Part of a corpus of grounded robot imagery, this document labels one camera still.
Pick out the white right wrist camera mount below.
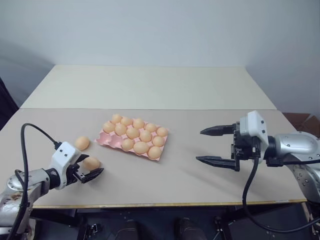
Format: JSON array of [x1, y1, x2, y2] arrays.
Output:
[[238, 110, 270, 165]]

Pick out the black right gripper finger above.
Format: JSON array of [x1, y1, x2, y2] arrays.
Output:
[[195, 155, 241, 172], [199, 123, 237, 137]]

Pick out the pink egg tray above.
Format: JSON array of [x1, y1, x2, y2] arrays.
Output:
[[94, 117, 171, 163]]

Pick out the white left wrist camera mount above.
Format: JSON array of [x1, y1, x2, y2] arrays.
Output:
[[49, 141, 84, 191]]

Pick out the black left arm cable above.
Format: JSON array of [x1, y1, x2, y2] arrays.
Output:
[[6, 122, 63, 240]]

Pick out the dark rounded shape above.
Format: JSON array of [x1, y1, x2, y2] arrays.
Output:
[[174, 216, 201, 240], [113, 218, 141, 240]]

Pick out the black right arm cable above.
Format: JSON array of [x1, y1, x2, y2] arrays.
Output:
[[241, 139, 320, 232]]

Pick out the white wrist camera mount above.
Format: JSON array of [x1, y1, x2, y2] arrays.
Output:
[[238, 110, 270, 165], [49, 141, 84, 191]]

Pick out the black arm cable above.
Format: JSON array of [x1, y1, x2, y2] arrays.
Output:
[[6, 122, 63, 240], [241, 139, 320, 232]]

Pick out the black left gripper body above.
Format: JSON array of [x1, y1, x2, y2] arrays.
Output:
[[65, 159, 87, 187]]

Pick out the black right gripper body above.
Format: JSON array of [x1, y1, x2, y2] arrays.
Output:
[[229, 121, 263, 166]]

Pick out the black metal clamp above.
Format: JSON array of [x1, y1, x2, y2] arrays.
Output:
[[85, 223, 101, 236], [211, 216, 224, 234]]

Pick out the black table frame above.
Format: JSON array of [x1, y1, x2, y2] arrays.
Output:
[[29, 203, 310, 240]]

